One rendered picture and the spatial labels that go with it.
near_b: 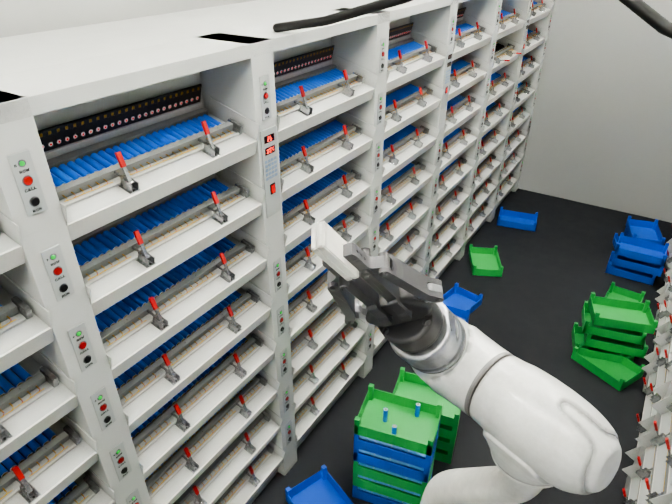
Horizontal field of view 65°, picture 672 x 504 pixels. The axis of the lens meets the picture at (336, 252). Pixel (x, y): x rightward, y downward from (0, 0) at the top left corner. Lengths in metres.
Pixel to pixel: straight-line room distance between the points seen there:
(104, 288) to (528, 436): 0.99
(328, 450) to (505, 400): 1.95
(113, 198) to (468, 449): 1.97
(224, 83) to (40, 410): 0.95
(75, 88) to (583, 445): 1.03
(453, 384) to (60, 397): 0.95
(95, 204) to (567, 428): 1.00
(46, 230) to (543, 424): 0.95
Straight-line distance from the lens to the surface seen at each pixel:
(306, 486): 2.47
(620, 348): 3.29
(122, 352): 1.45
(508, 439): 0.70
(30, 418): 1.38
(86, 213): 1.23
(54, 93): 1.14
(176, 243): 1.45
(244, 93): 1.54
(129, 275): 1.36
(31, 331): 1.27
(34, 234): 1.17
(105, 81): 1.20
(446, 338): 0.67
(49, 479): 1.52
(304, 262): 2.05
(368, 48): 2.10
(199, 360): 1.68
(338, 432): 2.66
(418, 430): 2.16
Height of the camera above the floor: 2.05
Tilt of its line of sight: 31 degrees down
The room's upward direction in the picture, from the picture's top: straight up
